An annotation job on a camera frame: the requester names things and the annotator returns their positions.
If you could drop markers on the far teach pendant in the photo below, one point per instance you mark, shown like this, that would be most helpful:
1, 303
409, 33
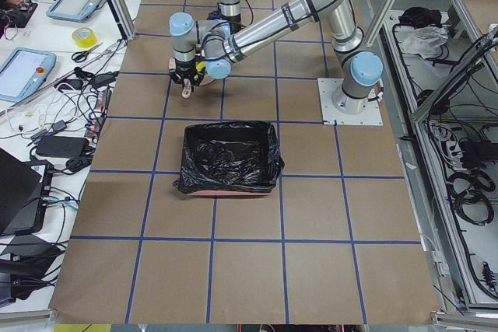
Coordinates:
73, 10

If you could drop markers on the yellow tape roll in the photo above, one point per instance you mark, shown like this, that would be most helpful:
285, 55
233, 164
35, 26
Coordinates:
84, 37

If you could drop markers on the black power adapter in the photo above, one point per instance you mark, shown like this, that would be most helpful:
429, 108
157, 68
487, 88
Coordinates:
61, 146

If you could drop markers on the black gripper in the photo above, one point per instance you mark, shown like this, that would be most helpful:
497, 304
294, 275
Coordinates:
216, 17
184, 70

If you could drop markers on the black laptop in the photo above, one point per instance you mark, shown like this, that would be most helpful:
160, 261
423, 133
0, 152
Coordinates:
24, 187

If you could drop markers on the crumpled white cloth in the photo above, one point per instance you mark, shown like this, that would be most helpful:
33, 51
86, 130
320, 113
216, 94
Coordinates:
426, 42

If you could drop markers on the beige plastic dustpan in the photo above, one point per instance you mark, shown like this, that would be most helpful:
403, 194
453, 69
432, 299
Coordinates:
188, 89

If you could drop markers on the metal rod green tip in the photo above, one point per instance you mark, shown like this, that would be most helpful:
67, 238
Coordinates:
98, 61

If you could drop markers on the yellow green sponge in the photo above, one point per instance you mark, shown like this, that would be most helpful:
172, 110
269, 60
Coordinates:
201, 67

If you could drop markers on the near teach pendant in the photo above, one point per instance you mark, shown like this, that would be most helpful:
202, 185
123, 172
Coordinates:
23, 72

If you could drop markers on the black trash bag bin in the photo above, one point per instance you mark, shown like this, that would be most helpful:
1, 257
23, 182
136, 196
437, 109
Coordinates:
233, 157

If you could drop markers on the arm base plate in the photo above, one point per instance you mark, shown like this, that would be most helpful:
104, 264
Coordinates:
339, 109

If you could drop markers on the black handled scissors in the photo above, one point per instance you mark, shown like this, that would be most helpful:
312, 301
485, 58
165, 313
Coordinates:
81, 56

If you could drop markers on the teach pendant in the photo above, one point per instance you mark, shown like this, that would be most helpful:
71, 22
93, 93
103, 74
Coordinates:
23, 72
73, 10

